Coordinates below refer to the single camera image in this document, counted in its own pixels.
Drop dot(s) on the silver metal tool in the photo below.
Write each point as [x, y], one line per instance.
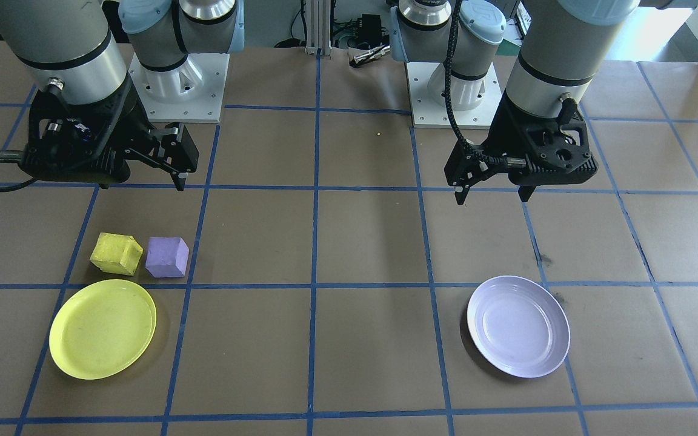
[370, 56]

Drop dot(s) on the black electronic box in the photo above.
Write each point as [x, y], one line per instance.
[370, 29]

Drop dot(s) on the yellow foam block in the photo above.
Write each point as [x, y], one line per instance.
[116, 253]

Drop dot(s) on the purple plastic plate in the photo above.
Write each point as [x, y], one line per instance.
[518, 327]

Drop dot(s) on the purple foam block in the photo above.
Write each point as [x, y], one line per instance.
[167, 257]

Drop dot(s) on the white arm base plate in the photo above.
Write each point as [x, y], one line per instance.
[203, 104]
[428, 116]

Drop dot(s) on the yellow plastic plate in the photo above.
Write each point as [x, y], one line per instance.
[102, 330]

